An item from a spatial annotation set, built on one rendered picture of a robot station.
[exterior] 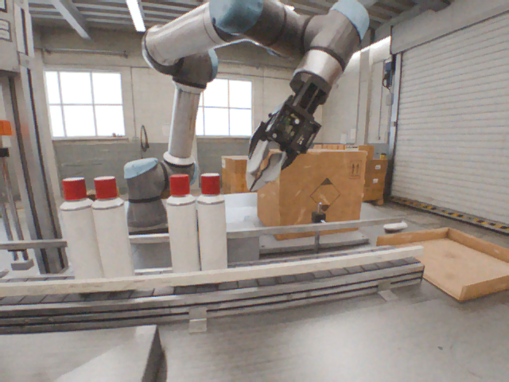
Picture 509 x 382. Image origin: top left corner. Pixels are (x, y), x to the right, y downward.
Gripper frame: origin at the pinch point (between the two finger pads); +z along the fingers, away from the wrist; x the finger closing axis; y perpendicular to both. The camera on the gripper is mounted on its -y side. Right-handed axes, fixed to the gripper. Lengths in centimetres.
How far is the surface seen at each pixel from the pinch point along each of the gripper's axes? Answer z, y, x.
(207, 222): 9.6, 3.1, -4.3
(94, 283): 27.4, 5.3, -16.5
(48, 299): 34.7, 4.7, -22.6
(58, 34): -48, -497, -426
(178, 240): 14.9, 3.1, -7.2
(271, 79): -237, -577, 29
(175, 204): 9.1, 3.2, -10.5
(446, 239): -15, -12, 71
